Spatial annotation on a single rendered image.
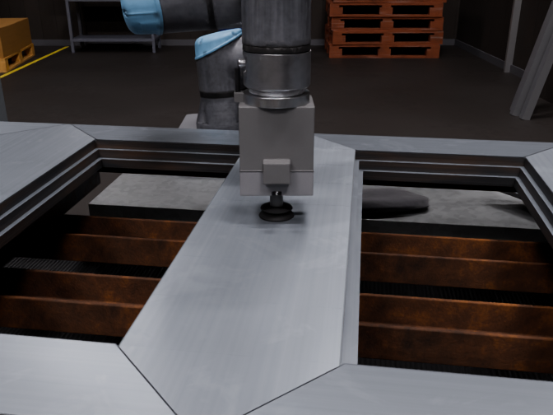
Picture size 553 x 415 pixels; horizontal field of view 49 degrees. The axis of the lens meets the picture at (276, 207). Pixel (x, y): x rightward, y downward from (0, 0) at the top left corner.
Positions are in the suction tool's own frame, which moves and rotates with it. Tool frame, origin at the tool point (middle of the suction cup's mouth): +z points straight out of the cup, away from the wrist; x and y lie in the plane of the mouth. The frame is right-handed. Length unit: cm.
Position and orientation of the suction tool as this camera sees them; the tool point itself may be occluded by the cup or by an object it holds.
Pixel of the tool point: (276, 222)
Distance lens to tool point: 74.1
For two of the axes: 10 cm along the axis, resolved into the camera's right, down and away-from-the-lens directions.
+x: -0.1, -3.8, 9.2
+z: 0.0, 9.2, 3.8
